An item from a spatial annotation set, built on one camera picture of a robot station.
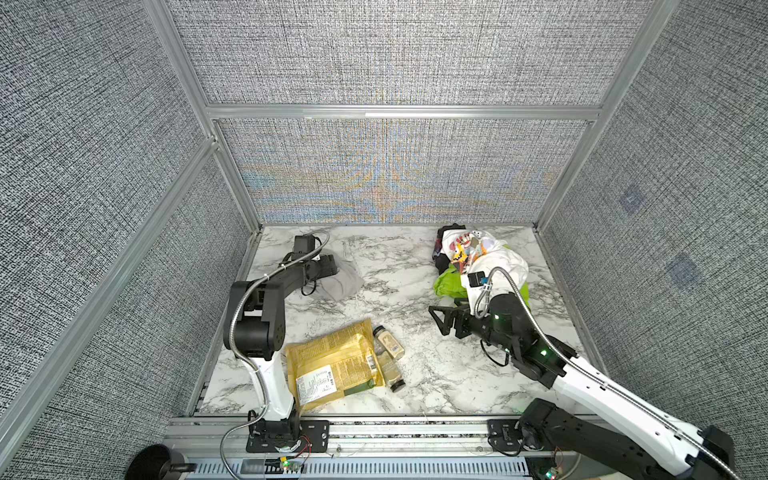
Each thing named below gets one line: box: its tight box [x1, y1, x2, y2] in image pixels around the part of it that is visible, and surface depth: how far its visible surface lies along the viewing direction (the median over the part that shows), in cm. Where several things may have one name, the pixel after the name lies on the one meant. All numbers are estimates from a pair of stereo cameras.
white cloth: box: [466, 238, 529, 296], surface depth 94 cm
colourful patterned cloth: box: [449, 232, 488, 274], surface depth 94 cm
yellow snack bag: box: [285, 319, 385, 411], surface depth 81 cm
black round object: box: [125, 444, 198, 480], surface depth 66 cm
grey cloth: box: [315, 249, 365, 302], surface depth 96 cm
